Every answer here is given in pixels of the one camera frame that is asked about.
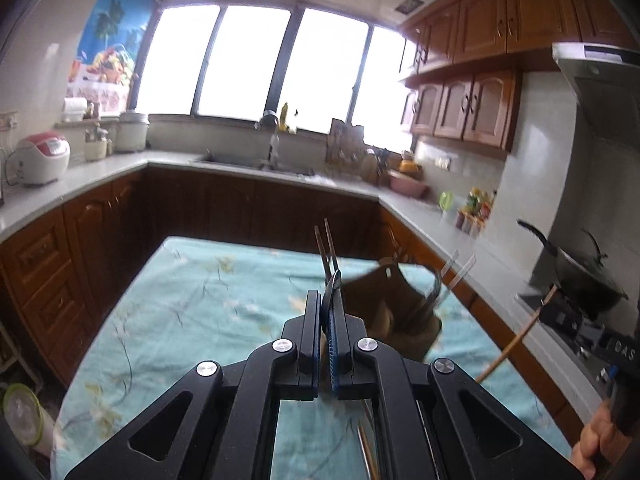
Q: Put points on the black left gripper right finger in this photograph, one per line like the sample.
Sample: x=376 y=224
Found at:
x=434 y=421

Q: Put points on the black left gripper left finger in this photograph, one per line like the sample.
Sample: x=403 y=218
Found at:
x=217 y=422

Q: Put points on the wooden chopstick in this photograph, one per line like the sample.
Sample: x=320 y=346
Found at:
x=518 y=338

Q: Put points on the silver metal chopstick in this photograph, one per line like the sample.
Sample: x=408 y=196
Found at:
x=458 y=278

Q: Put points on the pair of wooden chopsticks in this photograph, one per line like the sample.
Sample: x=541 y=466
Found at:
x=328 y=255

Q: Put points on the dark metal chopstick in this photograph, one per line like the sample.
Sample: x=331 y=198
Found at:
x=445 y=272

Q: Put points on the steel kitchen sink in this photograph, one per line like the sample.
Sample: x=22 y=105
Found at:
x=251 y=163

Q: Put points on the chrome kitchen faucet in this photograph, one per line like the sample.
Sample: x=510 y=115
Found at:
x=269 y=122

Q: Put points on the black wok pan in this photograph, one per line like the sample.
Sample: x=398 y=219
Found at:
x=582 y=278

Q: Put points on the wooden utensil holder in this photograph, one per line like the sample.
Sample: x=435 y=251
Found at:
x=394 y=311

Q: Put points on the teal floral tablecloth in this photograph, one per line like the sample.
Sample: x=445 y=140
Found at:
x=196 y=300

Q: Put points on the green lidded container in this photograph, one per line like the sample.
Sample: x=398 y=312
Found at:
x=22 y=412

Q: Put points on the condiment bottles group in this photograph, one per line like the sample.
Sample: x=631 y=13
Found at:
x=472 y=217

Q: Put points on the lower wooden base cabinets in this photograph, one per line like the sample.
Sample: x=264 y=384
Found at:
x=64 y=268

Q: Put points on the pink plastic basin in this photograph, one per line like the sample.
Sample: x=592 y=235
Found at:
x=406 y=186

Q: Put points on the yellow bowl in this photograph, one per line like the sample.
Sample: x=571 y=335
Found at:
x=409 y=167

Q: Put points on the knife block with knives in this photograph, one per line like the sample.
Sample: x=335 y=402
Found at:
x=381 y=157

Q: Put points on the white slow cooker pot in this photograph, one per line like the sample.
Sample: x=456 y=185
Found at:
x=131 y=131

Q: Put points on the yellow oil bottle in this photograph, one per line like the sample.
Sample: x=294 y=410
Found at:
x=285 y=123

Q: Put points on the steel range hood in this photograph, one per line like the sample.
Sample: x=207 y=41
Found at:
x=605 y=80

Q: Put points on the white red rice cooker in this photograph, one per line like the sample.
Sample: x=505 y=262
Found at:
x=41 y=158

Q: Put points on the fruit beach poster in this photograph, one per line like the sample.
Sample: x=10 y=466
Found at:
x=107 y=53

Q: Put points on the green handled white jug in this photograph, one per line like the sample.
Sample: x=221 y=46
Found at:
x=445 y=201

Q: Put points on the wall power outlet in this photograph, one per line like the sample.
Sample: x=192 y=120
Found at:
x=443 y=163

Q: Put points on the upper wooden wall cabinets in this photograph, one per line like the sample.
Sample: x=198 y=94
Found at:
x=465 y=79

